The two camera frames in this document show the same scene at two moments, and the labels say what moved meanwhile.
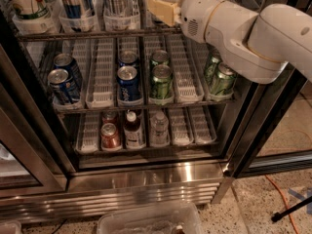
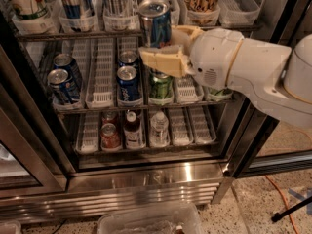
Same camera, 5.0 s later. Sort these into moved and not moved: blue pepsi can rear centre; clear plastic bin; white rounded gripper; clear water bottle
Moved: white rounded gripper
Not moved: clear plastic bin; clear water bottle; blue pepsi can rear centre
